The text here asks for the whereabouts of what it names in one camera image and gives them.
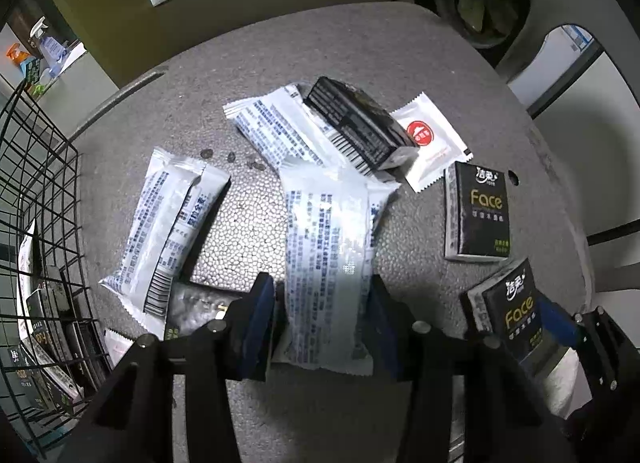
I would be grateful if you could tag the orange spray bottle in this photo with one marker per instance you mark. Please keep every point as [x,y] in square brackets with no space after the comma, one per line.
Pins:
[17,55]

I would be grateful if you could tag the plain white sachet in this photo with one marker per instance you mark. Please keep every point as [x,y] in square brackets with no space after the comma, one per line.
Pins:
[25,253]

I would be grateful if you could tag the white figure print sachet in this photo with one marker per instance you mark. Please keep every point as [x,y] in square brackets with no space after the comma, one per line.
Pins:
[117,345]

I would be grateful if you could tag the red label white sachet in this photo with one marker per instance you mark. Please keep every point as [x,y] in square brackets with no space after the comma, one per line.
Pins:
[430,143]

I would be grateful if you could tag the white wet wipes packet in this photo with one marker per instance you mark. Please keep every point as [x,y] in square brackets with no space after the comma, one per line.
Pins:
[165,223]
[270,123]
[325,253]

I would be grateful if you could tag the black pocket tissue pack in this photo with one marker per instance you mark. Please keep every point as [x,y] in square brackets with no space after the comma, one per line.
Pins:
[360,123]
[505,313]
[200,305]
[475,213]

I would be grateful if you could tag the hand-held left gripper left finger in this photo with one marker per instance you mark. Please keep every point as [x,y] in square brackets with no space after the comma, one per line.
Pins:
[257,323]

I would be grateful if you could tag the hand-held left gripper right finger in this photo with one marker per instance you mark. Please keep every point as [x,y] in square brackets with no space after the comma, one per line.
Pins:
[385,328]

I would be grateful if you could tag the olive wooden shelf unit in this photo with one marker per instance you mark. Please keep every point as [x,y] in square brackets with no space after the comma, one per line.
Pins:
[225,18]

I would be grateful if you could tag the pile of black tissue packs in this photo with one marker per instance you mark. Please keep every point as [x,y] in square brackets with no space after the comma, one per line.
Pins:
[82,348]

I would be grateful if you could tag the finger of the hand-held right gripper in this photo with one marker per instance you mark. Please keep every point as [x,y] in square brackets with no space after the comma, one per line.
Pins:
[557,323]

